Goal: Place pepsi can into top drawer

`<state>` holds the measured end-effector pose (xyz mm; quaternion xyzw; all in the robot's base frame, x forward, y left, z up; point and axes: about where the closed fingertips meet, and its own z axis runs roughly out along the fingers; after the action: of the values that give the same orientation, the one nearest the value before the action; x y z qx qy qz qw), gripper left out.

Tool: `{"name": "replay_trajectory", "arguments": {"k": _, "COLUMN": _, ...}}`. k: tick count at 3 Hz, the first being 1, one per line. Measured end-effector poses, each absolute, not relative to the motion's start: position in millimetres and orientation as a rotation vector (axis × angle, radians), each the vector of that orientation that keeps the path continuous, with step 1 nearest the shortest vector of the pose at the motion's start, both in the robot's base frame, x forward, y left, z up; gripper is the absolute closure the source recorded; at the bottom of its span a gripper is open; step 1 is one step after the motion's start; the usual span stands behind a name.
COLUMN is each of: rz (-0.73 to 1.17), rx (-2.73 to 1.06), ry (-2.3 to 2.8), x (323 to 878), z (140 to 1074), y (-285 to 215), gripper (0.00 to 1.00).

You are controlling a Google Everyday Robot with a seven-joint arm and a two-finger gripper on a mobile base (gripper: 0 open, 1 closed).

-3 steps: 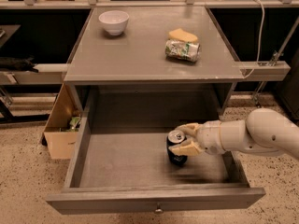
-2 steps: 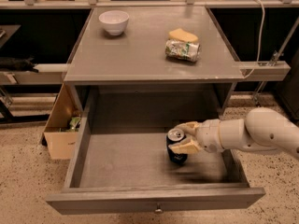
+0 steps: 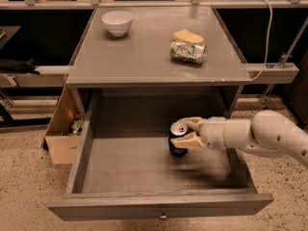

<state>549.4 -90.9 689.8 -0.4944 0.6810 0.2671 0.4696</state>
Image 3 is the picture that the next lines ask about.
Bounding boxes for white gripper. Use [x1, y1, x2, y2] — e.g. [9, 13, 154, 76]
[170, 116, 226, 150]

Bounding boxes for blue pepsi can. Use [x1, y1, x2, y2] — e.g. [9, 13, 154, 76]
[168, 121, 190, 158]

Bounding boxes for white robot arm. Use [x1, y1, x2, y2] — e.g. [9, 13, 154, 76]
[169, 110, 308, 167]

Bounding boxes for open grey top drawer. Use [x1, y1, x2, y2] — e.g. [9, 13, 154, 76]
[47, 92, 273, 221]

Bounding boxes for crushed green white can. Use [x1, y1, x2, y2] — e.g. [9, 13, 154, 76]
[169, 40, 206, 64]

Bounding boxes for round metal drawer knob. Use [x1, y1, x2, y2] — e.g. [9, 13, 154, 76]
[159, 212, 168, 221]

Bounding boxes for yellow sponge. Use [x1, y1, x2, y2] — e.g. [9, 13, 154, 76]
[173, 29, 204, 44]

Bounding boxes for cardboard box with items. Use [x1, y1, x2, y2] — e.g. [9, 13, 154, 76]
[44, 87, 83, 165]

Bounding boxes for white ceramic bowl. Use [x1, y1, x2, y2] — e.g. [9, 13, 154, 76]
[101, 11, 133, 37]

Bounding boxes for black cloth on shelf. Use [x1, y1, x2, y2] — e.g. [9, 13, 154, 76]
[0, 59, 39, 75]

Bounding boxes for white metal rail frame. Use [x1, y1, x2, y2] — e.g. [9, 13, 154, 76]
[0, 0, 298, 84]

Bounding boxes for white cable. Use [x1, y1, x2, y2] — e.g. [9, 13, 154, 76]
[249, 0, 274, 82]

